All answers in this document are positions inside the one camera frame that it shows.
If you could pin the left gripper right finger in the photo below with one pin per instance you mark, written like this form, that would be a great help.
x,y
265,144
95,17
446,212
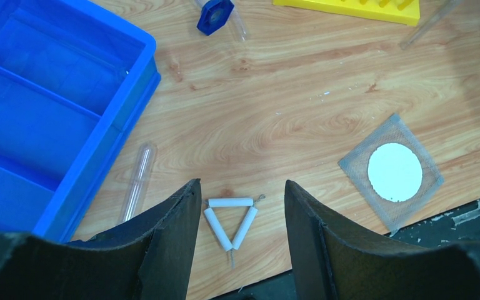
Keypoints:
x,y
334,257

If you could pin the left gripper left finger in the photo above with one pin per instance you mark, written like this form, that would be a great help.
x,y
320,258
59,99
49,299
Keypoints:
x,y
147,257

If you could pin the clear test tube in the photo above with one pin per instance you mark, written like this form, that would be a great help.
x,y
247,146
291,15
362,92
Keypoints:
x,y
138,183

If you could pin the white clay triangle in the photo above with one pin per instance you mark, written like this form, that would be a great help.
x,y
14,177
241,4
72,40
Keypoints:
x,y
230,219

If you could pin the wire gauze with white disc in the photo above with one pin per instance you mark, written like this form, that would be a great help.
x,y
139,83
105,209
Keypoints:
x,y
393,172

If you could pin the blue plastic bin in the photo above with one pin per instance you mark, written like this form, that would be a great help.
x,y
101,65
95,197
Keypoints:
x,y
74,80

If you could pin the tube with blue cap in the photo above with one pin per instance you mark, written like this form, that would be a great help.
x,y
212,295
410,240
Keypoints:
x,y
215,14

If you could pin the yellow test tube rack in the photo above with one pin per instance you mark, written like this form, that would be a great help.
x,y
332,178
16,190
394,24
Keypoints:
x,y
393,11

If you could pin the clear glass rod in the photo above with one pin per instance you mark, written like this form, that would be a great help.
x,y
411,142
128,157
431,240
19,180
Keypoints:
x,y
423,28

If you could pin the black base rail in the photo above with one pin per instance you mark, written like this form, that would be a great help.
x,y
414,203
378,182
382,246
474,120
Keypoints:
x,y
455,225

